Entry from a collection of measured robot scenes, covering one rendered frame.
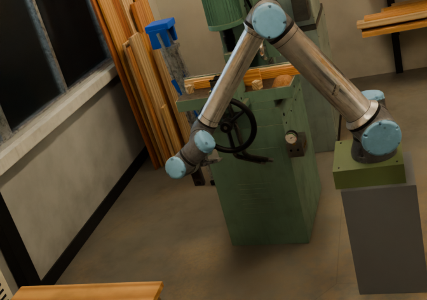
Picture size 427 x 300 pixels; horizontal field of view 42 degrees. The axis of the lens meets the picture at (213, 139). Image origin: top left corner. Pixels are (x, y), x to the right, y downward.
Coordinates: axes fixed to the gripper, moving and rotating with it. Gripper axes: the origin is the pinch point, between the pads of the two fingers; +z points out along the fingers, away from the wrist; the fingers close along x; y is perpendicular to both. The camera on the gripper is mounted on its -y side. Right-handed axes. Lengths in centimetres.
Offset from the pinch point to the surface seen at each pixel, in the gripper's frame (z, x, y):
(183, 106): 26.0, 19.7, 26.0
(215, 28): 22, -5, 61
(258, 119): 29.9, -18.0, 14.8
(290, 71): 39, -34, 36
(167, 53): 91, 54, 61
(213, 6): 18, -7, 71
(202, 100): 25.2, 8.6, 27.9
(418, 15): 230, -98, 71
